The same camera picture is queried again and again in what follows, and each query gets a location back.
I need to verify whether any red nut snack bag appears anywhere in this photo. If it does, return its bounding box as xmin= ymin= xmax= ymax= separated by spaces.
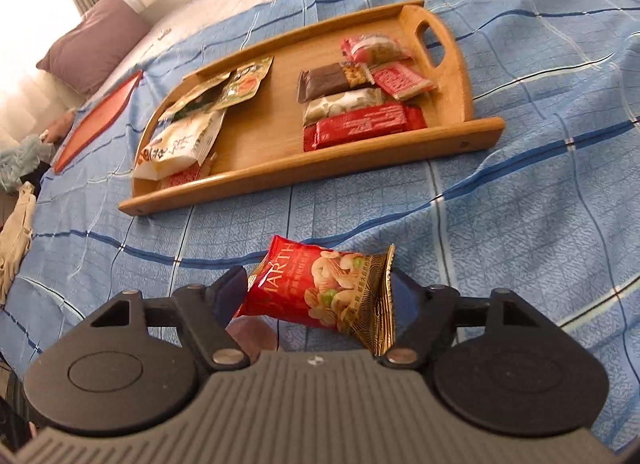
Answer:
xmin=235 ymin=236 xmax=396 ymax=356

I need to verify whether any red square cracker packet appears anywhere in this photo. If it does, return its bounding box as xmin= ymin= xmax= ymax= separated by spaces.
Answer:
xmin=157 ymin=152 xmax=217 ymax=190

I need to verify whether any white flower cake packet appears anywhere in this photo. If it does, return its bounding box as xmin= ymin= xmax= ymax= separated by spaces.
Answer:
xmin=132 ymin=110 xmax=226 ymax=181

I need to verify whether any long red snack bar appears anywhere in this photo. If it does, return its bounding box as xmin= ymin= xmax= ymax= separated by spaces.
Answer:
xmin=303 ymin=102 xmax=426 ymax=152

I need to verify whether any white gold dotted snack packet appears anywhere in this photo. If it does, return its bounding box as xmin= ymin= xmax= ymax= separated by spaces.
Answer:
xmin=303 ymin=87 xmax=385 ymax=127

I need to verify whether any yellow spicy strip packet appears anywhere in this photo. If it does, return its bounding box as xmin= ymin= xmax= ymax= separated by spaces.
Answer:
xmin=214 ymin=56 xmax=273 ymax=110

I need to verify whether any small red cracker packet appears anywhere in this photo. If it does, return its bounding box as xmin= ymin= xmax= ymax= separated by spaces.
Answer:
xmin=369 ymin=61 xmax=437 ymax=102

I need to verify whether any brown peanut snack packet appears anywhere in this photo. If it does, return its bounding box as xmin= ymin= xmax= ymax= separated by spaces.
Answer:
xmin=297 ymin=61 xmax=374 ymax=104

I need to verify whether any pink white pastry packet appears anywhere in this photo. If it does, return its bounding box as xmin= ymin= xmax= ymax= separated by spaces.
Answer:
xmin=341 ymin=34 xmax=412 ymax=66

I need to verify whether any wooden serving tray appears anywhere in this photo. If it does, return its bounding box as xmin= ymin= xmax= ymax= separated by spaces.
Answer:
xmin=119 ymin=1 xmax=506 ymax=216

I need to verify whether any green snack packet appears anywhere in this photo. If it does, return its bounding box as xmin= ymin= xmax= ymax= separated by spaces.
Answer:
xmin=170 ymin=87 xmax=220 ymax=122

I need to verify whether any red plastic tray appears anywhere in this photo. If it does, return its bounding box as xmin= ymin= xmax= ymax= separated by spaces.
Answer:
xmin=53 ymin=71 xmax=143 ymax=175

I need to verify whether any light blue cloth bundle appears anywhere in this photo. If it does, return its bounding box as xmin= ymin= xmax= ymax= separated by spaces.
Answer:
xmin=1 ymin=135 xmax=56 ymax=193

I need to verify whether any purple pillow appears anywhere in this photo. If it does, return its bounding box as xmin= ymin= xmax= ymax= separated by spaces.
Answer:
xmin=36 ymin=0 xmax=152 ymax=98

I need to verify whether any blue plaid bed sheet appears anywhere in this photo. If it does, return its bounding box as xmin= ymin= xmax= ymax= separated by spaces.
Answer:
xmin=1 ymin=0 xmax=639 ymax=450

